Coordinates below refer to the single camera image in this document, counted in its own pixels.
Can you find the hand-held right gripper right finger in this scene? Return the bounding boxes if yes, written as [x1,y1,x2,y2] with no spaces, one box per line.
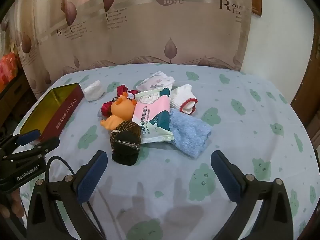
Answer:
[211,150,294,240]

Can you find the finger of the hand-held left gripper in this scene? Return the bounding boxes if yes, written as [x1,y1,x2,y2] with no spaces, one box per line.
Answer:
[0,129,42,151]
[2,137,60,161]

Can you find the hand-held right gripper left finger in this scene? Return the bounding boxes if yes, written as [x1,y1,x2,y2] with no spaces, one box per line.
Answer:
[26,150,108,240]

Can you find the red and gold tin box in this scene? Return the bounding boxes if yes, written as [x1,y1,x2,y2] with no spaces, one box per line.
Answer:
[19,83,85,143]

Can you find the brown and black hair bow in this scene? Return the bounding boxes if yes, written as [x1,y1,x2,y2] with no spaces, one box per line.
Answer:
[110,120,142,167]

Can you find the blue fluffy towel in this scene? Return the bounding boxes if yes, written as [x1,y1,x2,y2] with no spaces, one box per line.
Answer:
[168,110,213,158]

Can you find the white cloth with red ruffle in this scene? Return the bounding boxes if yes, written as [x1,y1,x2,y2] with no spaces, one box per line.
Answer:
[99,85,137,117]

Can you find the white plush toy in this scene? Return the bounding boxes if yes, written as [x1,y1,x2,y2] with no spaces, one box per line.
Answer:
[83,80,105,102]

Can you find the orange toy deer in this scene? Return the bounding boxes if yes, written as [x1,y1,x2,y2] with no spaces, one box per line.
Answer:
[101,92,138,132]

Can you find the pink and teal wipes packet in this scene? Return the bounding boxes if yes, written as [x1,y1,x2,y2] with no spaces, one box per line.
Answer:
[132,90,175,144]

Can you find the white sock with red trim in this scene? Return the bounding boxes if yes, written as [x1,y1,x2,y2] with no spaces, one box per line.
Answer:
[170,84,198,116]

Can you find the white socks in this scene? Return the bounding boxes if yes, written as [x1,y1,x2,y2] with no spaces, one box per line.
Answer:
[136,71,175,92]

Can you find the person's left hand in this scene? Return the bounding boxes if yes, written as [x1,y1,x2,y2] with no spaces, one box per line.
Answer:
[0,189,25,221]

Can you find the red plastic bag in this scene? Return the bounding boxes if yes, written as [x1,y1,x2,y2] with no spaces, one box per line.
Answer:
[0,52,20,90]

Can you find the brown wooden door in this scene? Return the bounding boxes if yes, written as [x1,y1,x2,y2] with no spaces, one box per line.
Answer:
[291,7,320,155]

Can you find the beige leaf print curtain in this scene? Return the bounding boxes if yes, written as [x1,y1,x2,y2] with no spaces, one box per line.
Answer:
[0,0,253,100]

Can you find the black cable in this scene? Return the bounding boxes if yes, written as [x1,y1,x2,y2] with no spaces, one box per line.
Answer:
[46,156,105,240]

